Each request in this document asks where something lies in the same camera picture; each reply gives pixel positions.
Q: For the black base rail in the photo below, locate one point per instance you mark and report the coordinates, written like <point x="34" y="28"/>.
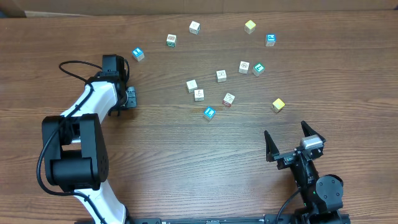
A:
<point x="199" y="221"/>

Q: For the white picture block right centre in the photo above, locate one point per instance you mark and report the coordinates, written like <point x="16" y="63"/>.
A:
<point x="243" y="67"/>

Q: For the white picture block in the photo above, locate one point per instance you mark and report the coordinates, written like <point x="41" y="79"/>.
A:
<point x="243" y="67"/>
<point x="221" y="76"/>

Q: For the blue top block upper right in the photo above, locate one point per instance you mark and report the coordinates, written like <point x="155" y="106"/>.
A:
<point x="270" y="40"/>

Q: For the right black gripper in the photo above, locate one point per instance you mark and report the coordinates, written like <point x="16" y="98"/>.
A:
<point x="286" y="158"/>

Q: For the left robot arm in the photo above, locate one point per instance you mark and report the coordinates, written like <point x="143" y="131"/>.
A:
<point x="74" y="160"/>

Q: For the white block top centre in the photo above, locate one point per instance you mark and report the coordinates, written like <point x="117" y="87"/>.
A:
<point x="194" y="27"/>

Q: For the blue top block far left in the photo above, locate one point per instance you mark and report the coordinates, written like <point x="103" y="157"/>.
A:
<point x="138" y="54"/>

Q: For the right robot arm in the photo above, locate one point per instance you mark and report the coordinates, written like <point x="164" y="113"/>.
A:
<point x="321" y="196"/>

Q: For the cardboard back wall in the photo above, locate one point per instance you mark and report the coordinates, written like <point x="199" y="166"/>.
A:
<point x="18" y="8"/>

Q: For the yellow block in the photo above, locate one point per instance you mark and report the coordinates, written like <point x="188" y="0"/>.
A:
<point x="278" y="105"/>
<point x="249" y="27"/>

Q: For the white X letter block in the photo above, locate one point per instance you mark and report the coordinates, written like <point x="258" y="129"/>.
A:
<point x="199" y="95"/>

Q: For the yellow top block upper right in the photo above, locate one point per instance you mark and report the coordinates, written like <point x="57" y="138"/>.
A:
<point x="249" y="27"/>

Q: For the green seven block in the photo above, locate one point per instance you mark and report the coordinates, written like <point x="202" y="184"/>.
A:
<point x="258" y="69"/>

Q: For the red edged picture block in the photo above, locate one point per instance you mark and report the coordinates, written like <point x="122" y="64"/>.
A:
<point x="228" y="100"/>

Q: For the blue L block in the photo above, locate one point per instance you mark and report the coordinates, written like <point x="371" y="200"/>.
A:
<point x="209" y="113"/>

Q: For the green letter block upper left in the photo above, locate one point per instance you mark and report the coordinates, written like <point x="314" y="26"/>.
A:
<point x="171" y="40"/>

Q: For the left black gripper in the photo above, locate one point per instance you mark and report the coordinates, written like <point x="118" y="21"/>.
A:
<point x="132" y="100"/>

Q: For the plain white block centre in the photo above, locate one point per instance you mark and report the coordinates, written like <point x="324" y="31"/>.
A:
<point x="191" y="86"/>

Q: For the yellow top block lower right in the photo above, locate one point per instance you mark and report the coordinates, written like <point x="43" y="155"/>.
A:
<point x="278" y="105"/>

